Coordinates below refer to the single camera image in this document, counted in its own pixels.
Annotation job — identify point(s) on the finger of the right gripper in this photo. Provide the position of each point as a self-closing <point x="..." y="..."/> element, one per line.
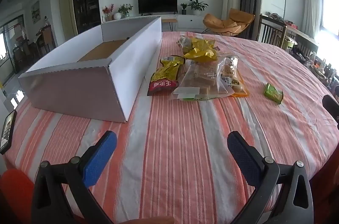
<point x="332" y="107"/>

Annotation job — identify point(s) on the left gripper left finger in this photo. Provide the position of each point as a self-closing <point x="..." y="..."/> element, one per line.
<point x="50" y="204"/>

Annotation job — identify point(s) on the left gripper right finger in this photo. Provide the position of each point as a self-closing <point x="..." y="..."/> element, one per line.
<point x="294" y="203"/>

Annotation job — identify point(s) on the small green snack packet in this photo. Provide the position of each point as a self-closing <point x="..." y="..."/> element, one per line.
<point x="273" y="94"/>

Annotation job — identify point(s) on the black smartphone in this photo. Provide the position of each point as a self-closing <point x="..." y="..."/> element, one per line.
<point x="7" y="132"/>

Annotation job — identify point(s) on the dark wooden chair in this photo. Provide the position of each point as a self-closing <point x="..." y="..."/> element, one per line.
<point x="271" y="31"/>

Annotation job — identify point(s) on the orange clear snack packet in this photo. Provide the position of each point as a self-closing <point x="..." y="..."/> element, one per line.
<point x="232" y="77"/>

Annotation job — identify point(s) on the striped pink tablecloth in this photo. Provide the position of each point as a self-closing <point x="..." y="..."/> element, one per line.
<point x="172" y="157"/>

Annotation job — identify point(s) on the white cardboard box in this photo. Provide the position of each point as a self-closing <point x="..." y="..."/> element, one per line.
<point x="98" y="73"/>

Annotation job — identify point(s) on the orange lounge chair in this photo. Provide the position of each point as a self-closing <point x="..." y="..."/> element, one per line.
<point x="235" y="24"/>

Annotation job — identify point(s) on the clear biscuit bag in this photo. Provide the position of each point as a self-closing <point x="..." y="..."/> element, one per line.
<point x="202" y="81"/>

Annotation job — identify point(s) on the gold foil snack bag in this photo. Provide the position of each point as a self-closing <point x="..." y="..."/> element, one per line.
<point x="200" y="50"/>

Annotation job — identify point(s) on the yellow red snack packet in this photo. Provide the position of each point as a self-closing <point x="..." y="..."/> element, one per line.
<point x="166" y="76"/>

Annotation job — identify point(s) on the green potted plant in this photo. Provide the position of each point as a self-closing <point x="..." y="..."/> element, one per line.
<point x="197" y="6"/>

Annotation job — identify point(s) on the white tv cabinet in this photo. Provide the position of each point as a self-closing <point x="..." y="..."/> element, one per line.
<point x="190" y="23"/>

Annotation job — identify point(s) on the red flower vase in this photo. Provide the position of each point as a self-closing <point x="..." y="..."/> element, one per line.
<point x="108" y="12"/>

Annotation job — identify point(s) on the small wooden side table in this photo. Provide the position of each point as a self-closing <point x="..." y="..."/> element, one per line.
<point x="171" y="22"/>

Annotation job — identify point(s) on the black television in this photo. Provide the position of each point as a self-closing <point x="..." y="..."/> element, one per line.
<point x="157" y="6"/>

